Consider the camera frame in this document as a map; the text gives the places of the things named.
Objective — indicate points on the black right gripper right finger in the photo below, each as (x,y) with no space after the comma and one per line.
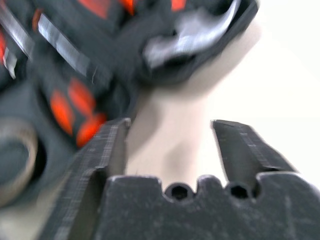
(240,152)

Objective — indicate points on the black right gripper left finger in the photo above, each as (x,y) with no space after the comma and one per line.
(90,175)

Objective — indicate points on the black tool tray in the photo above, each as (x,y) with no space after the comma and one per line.
(120,50)

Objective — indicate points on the grey tape roll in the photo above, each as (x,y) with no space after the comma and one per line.
(25,150)

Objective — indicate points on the silver claw hammer head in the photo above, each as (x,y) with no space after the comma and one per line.
(185,40)

